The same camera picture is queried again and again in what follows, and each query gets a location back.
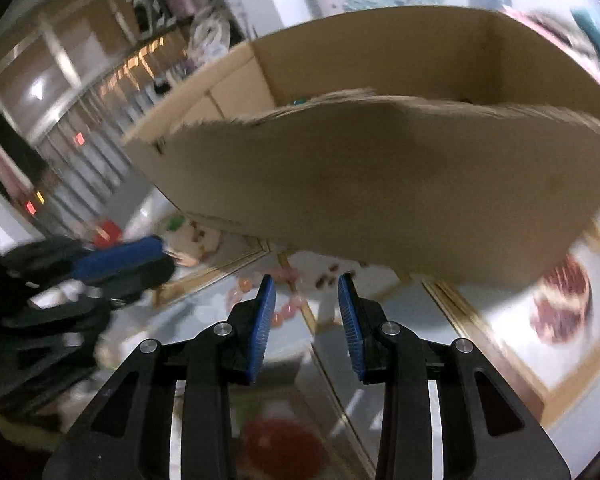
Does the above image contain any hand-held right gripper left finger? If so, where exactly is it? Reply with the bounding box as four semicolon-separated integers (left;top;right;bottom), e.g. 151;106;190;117
42;274;277;480

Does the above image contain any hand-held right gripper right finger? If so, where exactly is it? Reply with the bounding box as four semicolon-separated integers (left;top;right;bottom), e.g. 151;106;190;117
337;272;571;480

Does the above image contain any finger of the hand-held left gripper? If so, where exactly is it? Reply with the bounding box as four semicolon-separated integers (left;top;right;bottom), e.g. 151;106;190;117
2;256;177;332
0;235;167;287

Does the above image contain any pink beaded bracelet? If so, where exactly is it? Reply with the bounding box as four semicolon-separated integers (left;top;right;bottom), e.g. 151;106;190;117
227;266;304;329

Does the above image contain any torn cardboard box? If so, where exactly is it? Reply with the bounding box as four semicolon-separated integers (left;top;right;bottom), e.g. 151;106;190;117
122;5;600;294

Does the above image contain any red handbag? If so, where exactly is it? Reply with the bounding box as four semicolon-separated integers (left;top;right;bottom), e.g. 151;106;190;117
92;219;124;249

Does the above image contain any fruit print tablecloth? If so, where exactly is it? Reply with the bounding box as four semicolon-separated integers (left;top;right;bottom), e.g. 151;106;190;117
0;200;600;480

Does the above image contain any metal railing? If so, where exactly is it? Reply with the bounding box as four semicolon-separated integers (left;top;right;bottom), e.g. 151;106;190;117
35;35;201;233

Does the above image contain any wooden wardrobe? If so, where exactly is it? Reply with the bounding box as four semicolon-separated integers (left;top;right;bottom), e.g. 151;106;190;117
0;0;156;111

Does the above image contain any white clothes pile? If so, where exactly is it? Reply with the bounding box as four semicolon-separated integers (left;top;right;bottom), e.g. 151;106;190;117
187;5;237;62

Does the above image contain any black and white jacket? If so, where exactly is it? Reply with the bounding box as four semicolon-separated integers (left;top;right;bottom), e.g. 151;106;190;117
127;0;179;37

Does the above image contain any red floral blanket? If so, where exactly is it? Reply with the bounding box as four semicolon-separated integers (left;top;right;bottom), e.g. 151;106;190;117
502;7;600;88

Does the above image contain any teal pillow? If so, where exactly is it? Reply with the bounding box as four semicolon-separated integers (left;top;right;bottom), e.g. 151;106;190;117
570;7;600;62

